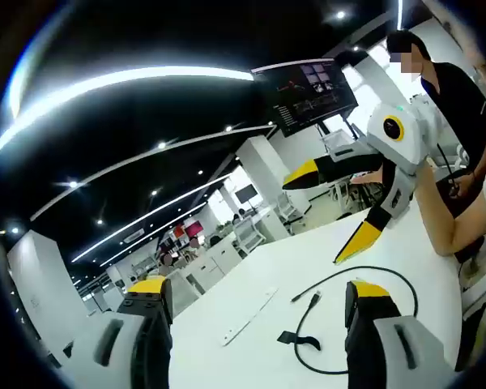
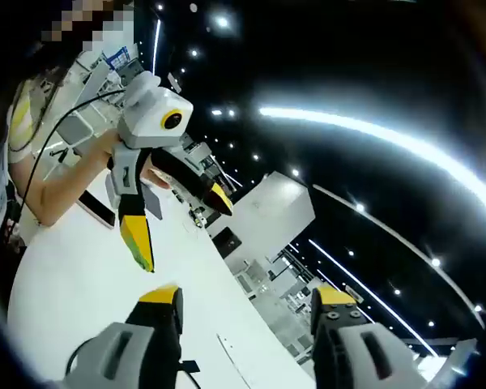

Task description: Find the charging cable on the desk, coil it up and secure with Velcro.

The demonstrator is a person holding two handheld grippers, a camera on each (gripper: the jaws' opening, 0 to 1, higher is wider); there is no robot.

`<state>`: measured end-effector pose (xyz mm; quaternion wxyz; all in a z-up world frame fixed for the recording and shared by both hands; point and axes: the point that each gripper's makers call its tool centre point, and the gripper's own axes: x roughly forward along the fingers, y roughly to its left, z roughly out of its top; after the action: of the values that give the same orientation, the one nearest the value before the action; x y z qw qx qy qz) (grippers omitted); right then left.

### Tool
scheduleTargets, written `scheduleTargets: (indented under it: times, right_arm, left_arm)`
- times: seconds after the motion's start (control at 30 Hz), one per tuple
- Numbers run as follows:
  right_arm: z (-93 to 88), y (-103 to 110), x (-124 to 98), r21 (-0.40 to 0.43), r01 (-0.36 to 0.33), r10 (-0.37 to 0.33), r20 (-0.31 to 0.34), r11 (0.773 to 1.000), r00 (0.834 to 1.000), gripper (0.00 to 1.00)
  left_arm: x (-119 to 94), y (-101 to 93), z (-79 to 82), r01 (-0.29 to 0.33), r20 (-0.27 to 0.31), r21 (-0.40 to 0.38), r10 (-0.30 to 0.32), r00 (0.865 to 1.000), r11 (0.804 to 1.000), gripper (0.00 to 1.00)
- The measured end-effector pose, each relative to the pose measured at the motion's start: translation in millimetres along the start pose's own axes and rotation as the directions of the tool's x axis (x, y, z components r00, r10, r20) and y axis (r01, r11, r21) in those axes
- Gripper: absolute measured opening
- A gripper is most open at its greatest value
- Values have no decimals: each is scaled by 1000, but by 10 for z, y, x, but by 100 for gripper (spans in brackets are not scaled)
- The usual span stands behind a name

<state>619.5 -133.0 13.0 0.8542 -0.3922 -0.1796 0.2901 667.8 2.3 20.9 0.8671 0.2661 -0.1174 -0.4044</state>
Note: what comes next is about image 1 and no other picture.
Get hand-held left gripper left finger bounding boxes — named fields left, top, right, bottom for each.
left=70, top=276, right=175, bottom=389

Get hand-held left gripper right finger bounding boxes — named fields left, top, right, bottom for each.
left=344, top=278, right=457, bottom=389

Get black charging cable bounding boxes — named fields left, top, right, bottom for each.
left=290, top=265, right=420, bottom=376

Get black Velcro strap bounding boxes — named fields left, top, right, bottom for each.
left=277, top=330, right=323, bottom=352

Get white desk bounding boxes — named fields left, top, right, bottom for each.
left=168, top=198, right=469, bottom=389

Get white flat desk strip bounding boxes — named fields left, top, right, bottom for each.
left=220, top=286, right=279, bottom=348

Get white office chair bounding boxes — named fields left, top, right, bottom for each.
left=275, top=193, right=308, bottom=229

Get large black monitor screen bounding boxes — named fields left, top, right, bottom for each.
left=249, top=58, right=360, bottom=138

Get white square pillar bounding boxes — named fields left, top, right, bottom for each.
left=6, top=229, right=92, bottom=354

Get ceiling air vent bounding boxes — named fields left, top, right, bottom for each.
left=122, top=229, right=146, bottom=245

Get white office cabinet row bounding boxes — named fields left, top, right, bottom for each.
left=169, top=237, right=246, bottom=303

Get colourful display shelf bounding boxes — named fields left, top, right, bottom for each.
left=160, top=220, right=206, bottom=260

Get long ceiling light strip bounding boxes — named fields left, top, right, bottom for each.
left=0, top=65, right=255, bottom=157

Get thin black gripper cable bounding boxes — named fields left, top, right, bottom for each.
left=436, top=142, right=471, bottom=199

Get small dark wall monitor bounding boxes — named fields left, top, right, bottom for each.
left=234, top=183, right=259, bottom=204

